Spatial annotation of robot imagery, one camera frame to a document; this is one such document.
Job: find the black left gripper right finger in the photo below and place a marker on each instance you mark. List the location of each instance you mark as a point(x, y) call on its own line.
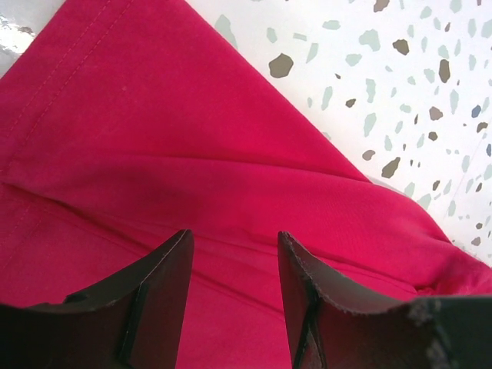
point(334, 322)

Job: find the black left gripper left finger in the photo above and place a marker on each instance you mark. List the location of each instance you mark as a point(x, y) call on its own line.
point(131, 319)

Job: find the magenta t shirt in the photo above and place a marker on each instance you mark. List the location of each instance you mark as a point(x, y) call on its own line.
point(126, 122)

